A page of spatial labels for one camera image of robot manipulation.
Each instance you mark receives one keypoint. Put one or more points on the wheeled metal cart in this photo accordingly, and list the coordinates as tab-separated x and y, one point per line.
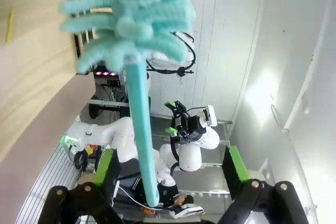
105	103

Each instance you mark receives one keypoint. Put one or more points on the white handheld device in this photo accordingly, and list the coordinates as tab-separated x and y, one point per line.
189	209

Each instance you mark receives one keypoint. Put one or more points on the yellow pencil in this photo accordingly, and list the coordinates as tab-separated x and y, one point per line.
10	24

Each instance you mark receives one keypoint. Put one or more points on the wooden shelf board narrow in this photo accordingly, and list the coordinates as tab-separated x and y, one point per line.
31	3

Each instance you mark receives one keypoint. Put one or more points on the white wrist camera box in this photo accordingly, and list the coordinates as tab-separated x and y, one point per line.
211	116

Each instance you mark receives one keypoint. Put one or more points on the wooden shelf board wide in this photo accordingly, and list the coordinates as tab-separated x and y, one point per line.
26	98

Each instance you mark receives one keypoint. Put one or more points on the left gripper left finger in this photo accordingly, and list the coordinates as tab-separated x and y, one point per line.
78	203

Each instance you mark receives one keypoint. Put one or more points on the large teal chenille duster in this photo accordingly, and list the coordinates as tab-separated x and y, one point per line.
141	129

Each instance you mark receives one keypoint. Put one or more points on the person in white jacket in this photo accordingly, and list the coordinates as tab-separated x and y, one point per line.
165	171

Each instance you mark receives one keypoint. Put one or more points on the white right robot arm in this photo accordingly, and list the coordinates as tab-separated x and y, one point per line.
190	155

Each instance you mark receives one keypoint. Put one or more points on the grey ribbed metal panel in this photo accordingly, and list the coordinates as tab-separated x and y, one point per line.
47	182

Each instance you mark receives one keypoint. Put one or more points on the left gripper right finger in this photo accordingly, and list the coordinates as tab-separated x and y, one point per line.
267	203

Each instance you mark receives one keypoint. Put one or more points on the black computer with LEDs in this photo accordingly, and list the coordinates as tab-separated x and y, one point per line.
107	81

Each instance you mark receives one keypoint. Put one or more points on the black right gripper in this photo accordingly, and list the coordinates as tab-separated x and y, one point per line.
194	127

